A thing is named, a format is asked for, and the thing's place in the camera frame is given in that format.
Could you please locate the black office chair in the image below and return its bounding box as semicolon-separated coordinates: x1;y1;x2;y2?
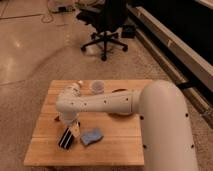
77;0;128;61

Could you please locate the black box on floor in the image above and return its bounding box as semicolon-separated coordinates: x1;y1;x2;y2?
121;25;136;38

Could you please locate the clear plastic cup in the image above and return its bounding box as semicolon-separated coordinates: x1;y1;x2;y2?
90;80;104;94

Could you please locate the wooden table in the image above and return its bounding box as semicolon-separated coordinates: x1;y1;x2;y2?
24;80;144;168

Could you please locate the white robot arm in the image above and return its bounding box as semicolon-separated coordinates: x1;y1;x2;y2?
56;80;199;171

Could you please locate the orange ceramic bowl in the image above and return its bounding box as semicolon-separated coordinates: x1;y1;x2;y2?
109;89;137;116

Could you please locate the black striped eraser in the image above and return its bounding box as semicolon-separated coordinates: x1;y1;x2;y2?
58;128;74;150

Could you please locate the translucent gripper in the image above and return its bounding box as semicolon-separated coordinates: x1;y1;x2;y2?
60;112;80;137

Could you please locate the blue sponge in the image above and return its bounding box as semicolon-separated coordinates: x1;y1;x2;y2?
80;128;104;146

